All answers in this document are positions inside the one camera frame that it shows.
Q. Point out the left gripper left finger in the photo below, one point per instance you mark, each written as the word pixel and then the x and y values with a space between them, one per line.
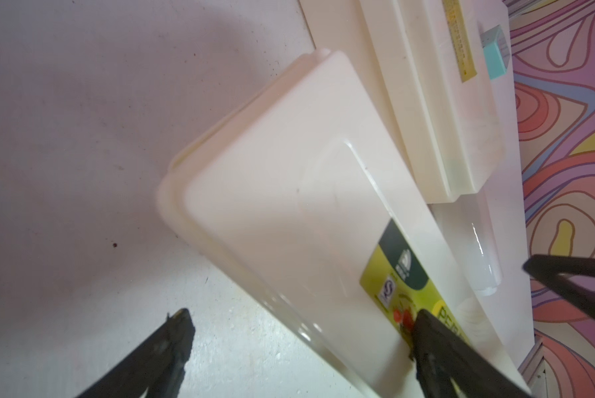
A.
pixel 156 368

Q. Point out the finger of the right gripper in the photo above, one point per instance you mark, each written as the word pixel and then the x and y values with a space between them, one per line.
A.
pixel 555 273

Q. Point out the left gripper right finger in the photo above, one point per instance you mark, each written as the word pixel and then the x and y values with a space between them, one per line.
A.
pixel 447 367

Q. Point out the cream wrap dispenser with label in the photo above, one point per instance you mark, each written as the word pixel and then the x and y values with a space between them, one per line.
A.
pixel 303 200

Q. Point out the small teal box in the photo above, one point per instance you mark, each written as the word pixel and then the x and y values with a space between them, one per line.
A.
pixel 496 52

